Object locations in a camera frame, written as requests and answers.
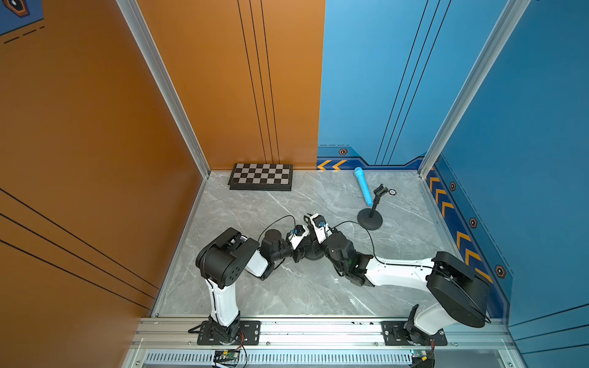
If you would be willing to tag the right green circuit board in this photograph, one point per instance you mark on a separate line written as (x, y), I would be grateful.
(423, 359)

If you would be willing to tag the black stand pole with clip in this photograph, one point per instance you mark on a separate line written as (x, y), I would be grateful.
(379, 192)

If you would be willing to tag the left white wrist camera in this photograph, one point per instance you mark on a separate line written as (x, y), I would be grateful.
(297, 235)

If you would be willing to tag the black round stand base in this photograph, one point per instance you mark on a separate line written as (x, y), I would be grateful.
(370, 219)

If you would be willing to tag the green circuit board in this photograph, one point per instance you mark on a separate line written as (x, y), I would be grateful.
(226, 358)
(423, 359)

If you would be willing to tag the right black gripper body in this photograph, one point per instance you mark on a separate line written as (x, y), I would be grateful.
(324, 247)

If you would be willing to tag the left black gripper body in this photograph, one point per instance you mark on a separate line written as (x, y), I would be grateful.
(297, 254)

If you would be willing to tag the aluminium rail frame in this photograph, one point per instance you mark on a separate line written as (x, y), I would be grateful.
(317, 342)

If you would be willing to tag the left green circuit board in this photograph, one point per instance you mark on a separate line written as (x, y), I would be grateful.
(226, 358)

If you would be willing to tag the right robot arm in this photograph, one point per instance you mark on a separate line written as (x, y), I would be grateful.
(460, 295)

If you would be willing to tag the light blue toy microphone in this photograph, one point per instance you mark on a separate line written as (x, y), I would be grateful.
(361, 178)

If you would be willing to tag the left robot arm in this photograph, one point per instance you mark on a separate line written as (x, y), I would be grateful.
(231, 236)

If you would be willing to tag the black white checkerboard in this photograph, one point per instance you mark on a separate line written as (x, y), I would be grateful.
(261, 176)

